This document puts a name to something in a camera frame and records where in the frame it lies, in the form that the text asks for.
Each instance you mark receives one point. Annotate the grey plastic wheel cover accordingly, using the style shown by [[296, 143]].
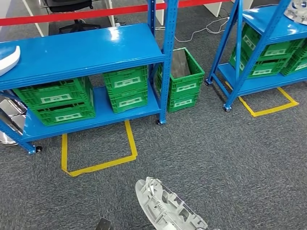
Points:
[[148, 196]]

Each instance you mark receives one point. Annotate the blue metal shelf rack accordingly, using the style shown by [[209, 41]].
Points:
[[264, 81], [72, 50]]

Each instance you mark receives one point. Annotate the white curved trim part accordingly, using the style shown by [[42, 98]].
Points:
[[9, 60]]

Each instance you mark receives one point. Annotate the green plastic crate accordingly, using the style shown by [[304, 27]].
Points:
[[129, 103], [52, 95], [66, 116], [264, 71], [183, 103], [273, 50], [185, 87], [297, 66], [125, 81], [302, 52]]

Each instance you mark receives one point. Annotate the white power strip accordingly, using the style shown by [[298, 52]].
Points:
[[117, 24]]

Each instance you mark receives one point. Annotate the yellow floor tape square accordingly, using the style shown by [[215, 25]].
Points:
[[264, 111]]

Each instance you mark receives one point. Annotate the red barrier tape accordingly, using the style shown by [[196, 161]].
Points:
[[72, 14]]

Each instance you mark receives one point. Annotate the black mesh office chair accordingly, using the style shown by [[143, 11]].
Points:
[[66, 4]]

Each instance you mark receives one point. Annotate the chrome stanchion post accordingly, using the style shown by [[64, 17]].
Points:
[[12, 111]]

